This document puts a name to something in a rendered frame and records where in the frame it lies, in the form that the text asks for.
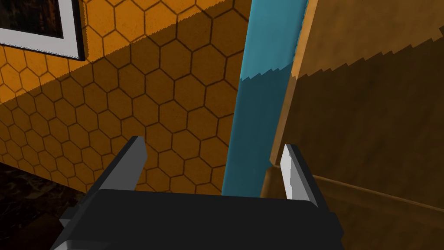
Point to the brown wooden door leaf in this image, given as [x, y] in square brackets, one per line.
[364, 104]

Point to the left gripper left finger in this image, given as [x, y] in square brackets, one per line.
[126, 166]

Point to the white-framed dark wall picture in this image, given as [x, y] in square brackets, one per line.
[41, 24]

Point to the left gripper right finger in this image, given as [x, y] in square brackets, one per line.
[295, 177]

